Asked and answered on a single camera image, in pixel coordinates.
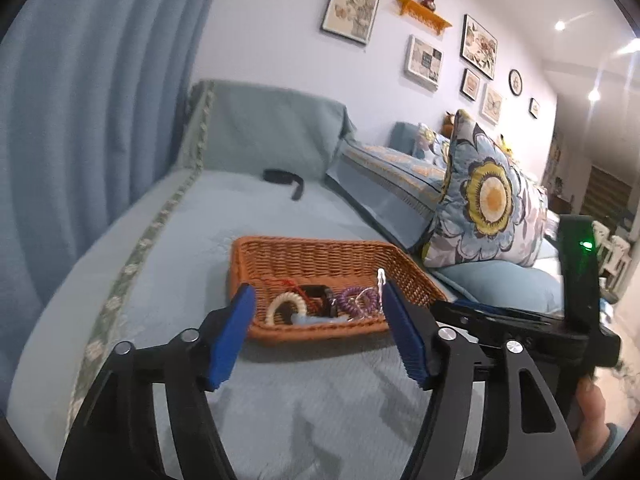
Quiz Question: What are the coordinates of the blue curtain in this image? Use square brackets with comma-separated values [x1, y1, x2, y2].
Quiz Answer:
[1, 0, 212, 392]

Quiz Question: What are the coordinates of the small black framed picture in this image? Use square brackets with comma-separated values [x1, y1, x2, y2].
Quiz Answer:
[460, 68, 482, 102]

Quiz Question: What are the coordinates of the light blue hair clip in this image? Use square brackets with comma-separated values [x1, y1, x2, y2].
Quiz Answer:
[291, 313, 350, 326]

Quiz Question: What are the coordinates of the orange wall shelf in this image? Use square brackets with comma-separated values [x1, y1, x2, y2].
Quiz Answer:
[396, 0, 451, 36]

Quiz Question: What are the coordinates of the large butterfly picture frame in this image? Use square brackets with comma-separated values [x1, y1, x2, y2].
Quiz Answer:
[320, 0, 380, 46]

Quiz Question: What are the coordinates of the black strap on bed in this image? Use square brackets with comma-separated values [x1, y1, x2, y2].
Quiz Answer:
[261, 167, 306, 202]

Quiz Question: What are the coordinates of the red braided cord bracelet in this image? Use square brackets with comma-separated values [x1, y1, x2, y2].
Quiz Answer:
[259, 276, 306, 297]

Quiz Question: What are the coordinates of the right human hand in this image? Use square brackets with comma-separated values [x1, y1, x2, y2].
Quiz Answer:
[575, 376, 611, 466]

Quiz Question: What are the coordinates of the teal bedspread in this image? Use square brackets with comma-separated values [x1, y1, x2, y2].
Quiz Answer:
[6, 167, 566, 480]

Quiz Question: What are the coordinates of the black watch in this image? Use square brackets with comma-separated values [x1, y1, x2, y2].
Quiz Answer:
[299, 285, 338, 318]

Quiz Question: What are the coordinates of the white framed picture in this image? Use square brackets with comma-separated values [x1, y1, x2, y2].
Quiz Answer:
[404, 35, 442, 91]

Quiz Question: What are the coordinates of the teal bed headboard cover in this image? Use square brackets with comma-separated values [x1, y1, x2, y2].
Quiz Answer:
[175, 79, 356, 180]

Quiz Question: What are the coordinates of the purple spiral hair tie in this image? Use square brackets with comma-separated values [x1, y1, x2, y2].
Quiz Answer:
[335, 286, 381, 319]

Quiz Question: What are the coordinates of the plain teal cushion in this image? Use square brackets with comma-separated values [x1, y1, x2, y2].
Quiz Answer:
[430, 260, 563, 314]

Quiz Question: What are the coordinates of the orange wicker basket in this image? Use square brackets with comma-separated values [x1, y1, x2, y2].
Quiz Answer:
[229, 236, 447, 344]

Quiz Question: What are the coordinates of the right forearm blue sleeve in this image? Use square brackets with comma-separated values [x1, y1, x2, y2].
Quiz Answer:
[576, 422, 626, 479]

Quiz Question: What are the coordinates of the black framed flower picture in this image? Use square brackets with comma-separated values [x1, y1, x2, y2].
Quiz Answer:
[460, 14, 498, 80]

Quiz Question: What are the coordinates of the floral yellow flower pillow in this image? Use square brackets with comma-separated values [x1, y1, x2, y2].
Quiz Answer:
[422, 110, 548, 269]

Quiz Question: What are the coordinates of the striped blue folded quilt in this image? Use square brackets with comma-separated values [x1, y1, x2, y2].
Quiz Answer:
[326, 138, 446, 252]

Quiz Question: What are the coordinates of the figurine on shelf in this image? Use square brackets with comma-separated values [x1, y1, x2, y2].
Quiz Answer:
[421, 0, 437, 12]

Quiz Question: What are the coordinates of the tiny framed picture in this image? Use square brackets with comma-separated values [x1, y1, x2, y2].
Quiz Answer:
[528, 98, 539, 118]

